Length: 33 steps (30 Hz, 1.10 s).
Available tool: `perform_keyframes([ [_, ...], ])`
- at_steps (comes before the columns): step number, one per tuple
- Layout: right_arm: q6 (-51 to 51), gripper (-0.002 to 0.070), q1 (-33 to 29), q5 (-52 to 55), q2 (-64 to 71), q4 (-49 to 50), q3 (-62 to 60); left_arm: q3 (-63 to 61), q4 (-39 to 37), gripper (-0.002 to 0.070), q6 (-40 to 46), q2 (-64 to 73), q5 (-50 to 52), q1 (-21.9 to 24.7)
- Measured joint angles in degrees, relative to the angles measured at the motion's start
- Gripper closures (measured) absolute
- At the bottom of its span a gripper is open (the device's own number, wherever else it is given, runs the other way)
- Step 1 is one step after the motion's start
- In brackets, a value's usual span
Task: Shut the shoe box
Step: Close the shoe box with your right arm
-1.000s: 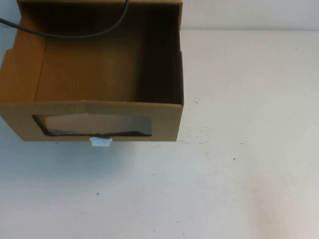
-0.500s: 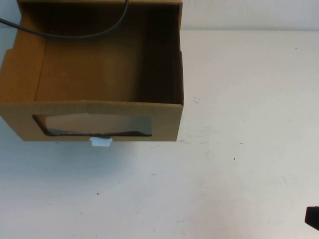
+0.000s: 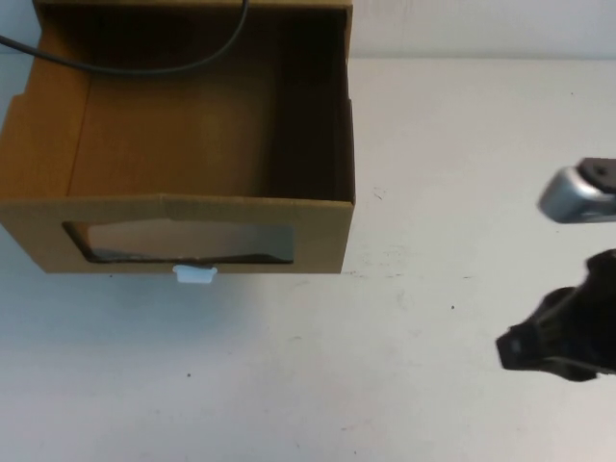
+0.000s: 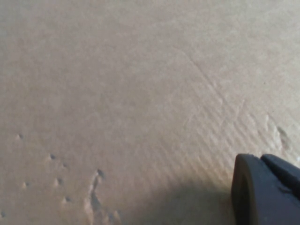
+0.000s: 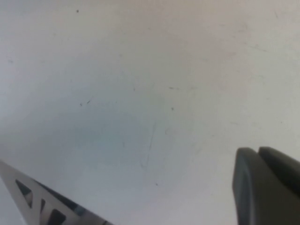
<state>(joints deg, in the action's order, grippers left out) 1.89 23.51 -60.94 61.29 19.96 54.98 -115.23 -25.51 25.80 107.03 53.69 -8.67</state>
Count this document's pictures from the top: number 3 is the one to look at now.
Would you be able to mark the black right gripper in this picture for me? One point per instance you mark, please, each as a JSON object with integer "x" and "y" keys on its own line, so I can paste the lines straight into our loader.
{"x": 568, "y": 332}

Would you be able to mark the cardboard drawer with window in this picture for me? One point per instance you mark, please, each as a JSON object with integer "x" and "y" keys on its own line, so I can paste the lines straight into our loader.
{"x": 168, "y": 154}

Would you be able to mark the brown cardboard shoe box shell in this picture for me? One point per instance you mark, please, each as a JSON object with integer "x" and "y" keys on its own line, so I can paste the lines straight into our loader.
{"x": 298, "y": 2}

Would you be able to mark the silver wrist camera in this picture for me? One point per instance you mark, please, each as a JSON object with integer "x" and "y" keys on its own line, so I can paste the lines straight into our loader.
{"x": 563, "y": 197}

